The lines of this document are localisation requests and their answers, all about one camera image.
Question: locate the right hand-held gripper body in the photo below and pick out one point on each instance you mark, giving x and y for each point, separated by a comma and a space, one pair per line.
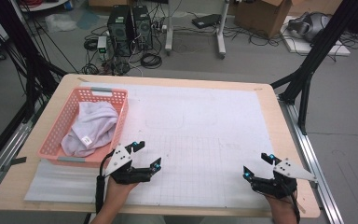
284, 186

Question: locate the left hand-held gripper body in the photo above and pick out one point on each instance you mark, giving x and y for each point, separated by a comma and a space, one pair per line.
127, 175

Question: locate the lilac printed towel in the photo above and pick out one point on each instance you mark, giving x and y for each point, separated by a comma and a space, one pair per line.
93, 124

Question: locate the pink plastic basket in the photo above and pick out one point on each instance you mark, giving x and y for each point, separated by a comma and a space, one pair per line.
74, 96

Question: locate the person's right hand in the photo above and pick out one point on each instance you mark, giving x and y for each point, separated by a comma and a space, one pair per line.
282, 208

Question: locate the person's left hand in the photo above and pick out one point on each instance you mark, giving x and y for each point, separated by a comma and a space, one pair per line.
115, 194

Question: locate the white grid mat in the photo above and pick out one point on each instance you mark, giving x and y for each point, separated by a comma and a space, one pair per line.
199, 124

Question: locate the white power box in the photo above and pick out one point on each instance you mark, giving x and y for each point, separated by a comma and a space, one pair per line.
102, 43

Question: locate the black computer tower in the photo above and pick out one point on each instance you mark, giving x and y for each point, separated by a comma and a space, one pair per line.
142, 28
119, 31

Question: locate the white foam board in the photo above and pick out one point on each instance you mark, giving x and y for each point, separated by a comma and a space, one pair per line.
301, 46

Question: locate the white metal stand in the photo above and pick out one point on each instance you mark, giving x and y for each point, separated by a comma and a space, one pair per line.
168, 31

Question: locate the teal floor sheet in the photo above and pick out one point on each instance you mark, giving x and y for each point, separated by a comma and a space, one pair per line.
87, 19

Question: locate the grey rounded device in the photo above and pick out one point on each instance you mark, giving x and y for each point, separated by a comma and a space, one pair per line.
310, 26

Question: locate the brown cardboard box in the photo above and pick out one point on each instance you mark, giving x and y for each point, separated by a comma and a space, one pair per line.
261, 17

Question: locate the flat black device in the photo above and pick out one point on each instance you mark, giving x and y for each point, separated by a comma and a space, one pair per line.
206, 21

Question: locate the clear plastic bag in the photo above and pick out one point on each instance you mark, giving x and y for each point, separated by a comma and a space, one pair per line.
60, 22

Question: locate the white round table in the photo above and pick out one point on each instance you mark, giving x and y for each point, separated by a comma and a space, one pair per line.
43, 5

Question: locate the aluminium rail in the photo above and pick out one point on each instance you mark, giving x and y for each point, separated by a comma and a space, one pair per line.
9, 146
310, 155

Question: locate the grey metal bracket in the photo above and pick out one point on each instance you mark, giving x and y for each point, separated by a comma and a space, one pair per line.
15, 161

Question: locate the black metal frame post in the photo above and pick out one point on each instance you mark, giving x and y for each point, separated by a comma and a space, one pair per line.
320, 46
28, 56

